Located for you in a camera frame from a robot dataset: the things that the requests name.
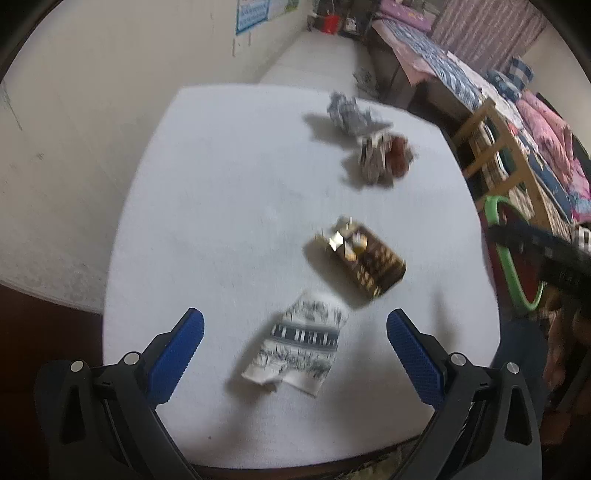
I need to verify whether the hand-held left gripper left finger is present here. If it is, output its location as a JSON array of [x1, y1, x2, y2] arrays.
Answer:
[[34, 308, 205, 480]]

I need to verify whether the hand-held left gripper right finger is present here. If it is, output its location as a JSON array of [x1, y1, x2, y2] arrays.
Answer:
[[386, 308, 542, 480]]

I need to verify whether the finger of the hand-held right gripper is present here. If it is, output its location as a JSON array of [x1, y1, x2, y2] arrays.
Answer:
[[488, 220, 555, 265]]

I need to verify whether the white printed packet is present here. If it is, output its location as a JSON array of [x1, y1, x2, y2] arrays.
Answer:
[[241, 290, 350, 398]]

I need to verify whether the person's right hand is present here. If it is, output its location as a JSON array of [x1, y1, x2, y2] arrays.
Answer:
[[544, 307, 591, 391]]

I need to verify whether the dark blue cartoon blanket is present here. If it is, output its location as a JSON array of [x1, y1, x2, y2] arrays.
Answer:
[[508, 124, 580, 223]]

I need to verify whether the gold brown patterned box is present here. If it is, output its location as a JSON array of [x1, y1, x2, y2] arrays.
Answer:
[[315, 215, 407, 298]]

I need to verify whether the pink quilt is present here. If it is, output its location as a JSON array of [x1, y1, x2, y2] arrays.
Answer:
[[515, 90, 591, 186]]

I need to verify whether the striped crumpled paper ball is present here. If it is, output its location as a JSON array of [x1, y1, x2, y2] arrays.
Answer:
[[356, 134, 396, 186]]

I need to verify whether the blue plaid pillow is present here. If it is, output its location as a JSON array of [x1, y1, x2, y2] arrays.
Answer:
[[508, 56, 535, 87]]

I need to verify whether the bed with blue plaid blanket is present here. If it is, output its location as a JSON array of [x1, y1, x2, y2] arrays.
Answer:
[[372, 18, 486, 121]]

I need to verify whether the pink patterned curtain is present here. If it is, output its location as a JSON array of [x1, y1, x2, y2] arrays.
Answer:
[[434, 0, 549, 78]]

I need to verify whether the grey crumpled paper ball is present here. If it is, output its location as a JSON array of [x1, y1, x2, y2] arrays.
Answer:
[[327, 91, 391, 136]]

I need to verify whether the pair of grey shoes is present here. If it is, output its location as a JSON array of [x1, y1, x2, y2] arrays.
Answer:
[[353, 68, 380, 96]]

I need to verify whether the purple pillow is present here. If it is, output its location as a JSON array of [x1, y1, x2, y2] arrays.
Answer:
[[381, 0, 433, 31]]

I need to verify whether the dark desk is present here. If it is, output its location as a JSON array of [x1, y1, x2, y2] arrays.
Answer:
[[308, 0, 371, 40]]

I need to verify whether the large blue wall poster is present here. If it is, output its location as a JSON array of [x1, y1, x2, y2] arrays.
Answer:
[[235, 0, 271, 36]]

